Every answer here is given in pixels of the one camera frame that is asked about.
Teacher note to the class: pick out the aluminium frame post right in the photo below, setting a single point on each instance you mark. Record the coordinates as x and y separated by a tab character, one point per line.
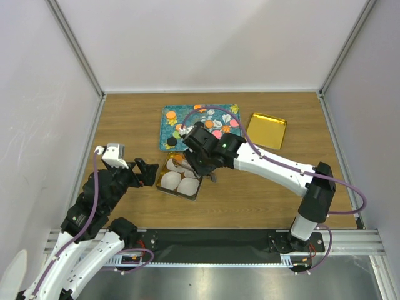
347	46

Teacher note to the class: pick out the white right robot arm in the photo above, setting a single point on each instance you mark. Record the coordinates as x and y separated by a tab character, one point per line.
311	183

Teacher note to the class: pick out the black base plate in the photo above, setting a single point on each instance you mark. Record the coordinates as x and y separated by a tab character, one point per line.
225	246

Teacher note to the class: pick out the white cable duct left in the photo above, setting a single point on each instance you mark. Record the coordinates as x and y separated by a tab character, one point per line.
126	260

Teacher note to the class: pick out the teal floral serving tray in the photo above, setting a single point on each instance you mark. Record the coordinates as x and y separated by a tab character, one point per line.
187	116

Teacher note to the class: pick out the white paper cup top-right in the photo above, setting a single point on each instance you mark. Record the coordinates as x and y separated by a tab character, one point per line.
188	173

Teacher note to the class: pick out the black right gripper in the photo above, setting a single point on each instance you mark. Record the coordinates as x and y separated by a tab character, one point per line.
204	171

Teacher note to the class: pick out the orange round cookie bottom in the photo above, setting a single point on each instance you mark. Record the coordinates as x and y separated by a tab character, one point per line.
178	157

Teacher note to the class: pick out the orange fish cookie top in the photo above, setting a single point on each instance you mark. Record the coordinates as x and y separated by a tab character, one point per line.
199	108

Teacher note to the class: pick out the gold cookie tin box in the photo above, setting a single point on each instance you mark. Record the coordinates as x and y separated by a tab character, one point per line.
174	192

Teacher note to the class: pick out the metal tongs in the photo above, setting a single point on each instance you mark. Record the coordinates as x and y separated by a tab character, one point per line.
212	177

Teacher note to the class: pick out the aluminium frame post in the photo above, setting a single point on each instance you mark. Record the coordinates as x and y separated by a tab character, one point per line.
347	46
75	46

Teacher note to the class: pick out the aluminium frame post left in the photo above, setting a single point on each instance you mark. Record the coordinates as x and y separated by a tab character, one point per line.
75	46

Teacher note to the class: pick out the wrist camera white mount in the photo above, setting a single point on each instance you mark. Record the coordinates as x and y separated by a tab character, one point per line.
113	155
182	134

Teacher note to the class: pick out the pink round cookie right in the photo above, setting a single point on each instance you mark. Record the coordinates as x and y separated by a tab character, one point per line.
233	123

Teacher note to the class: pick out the white paper cup bottom-right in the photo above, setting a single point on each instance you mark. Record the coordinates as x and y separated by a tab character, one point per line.
188	186

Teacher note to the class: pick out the white cable duct right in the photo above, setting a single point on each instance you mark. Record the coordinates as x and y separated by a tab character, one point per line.
297	258

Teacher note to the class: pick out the orange round cookie top-left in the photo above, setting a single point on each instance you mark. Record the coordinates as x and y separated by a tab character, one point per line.
171	114

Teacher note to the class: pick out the green round cookie left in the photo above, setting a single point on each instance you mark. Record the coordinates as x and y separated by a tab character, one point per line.
176	135

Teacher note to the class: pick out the black round cookie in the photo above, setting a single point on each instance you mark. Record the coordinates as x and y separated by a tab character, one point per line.
172	141
199	123

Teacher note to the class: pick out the black round cookie centre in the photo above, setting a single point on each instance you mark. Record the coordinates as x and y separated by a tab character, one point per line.
199	123

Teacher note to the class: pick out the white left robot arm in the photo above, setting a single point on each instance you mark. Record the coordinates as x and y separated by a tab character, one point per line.
88	239

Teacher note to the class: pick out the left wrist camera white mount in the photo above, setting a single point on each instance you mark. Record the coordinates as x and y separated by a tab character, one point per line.
113	155

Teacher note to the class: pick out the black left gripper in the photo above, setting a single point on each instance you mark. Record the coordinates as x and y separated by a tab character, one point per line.
148	171

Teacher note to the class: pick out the orange round cookie centre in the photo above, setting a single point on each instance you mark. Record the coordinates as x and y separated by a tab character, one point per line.
209	124

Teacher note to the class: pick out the pink round cookie lower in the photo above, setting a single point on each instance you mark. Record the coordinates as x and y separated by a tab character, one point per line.
217	133

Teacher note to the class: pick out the pink round cookie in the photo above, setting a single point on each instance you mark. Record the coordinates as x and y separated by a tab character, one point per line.
217	133
233	123

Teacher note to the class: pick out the black round cookie left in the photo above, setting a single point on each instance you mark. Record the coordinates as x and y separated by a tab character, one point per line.
172	141

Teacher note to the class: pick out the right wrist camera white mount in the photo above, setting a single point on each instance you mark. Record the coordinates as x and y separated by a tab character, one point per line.
182	134

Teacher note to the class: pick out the white paper cup bottom-left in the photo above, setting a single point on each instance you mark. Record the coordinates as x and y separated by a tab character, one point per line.
171	180

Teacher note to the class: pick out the gold tin lid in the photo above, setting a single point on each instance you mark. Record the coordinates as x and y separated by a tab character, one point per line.
266	131

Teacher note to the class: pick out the white cable duct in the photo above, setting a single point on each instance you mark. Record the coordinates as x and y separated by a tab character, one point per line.
297	258
126	260

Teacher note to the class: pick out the white paper cup top-left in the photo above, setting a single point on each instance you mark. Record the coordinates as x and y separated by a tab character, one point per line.
176	165

